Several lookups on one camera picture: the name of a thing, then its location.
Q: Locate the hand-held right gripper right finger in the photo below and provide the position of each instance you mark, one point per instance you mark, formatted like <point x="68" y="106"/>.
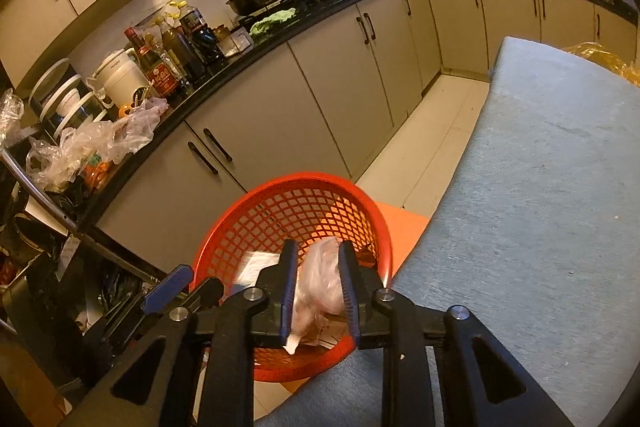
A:
<point x="350" y="292"/>

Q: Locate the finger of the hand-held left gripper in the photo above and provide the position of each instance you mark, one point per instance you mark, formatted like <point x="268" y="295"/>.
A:
<point x="210" y="292"/>
<point x="167" y="289"/>

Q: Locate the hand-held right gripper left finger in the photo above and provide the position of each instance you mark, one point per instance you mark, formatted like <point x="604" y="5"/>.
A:
<point x="289" y="287"/>

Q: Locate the orange mesh basket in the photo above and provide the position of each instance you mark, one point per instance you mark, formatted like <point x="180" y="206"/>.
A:
<point x="300" y="202"/>

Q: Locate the black kitchen countertop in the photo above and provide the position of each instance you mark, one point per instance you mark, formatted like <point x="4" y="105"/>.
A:
<point x="170" y="119"/>

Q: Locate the crumpled clear plastic bags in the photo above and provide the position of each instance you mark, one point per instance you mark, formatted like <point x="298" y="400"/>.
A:
<point x="75" y="142"/>

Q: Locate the beige lower kitchen cabinets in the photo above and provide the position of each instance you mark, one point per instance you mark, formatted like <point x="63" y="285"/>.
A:
<point x="310" y="107"/>

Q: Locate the red label sauce bottle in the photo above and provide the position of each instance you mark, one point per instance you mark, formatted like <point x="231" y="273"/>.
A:
<point x="160" y="79"/>

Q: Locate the white electric kettle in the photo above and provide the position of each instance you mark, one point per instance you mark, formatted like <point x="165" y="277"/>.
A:
<point x="120" y="77"/>

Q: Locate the yellow cap oil bottle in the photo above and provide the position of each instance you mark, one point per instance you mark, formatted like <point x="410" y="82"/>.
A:
<point x="182" y="52"/>

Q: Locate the small clear plastic container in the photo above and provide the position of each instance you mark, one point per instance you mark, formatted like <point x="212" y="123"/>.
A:
<point x="237" y="43"/>

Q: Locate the dark soy sauce bottle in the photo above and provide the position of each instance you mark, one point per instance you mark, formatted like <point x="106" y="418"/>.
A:
<point x="202" y="42"/>

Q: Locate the yellow plastic bag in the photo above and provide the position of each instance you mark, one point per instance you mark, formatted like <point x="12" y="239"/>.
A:
<point x="605" y="62"/>

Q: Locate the metal tube frame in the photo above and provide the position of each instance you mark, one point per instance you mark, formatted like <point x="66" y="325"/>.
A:
<point x="40" y="192"/>

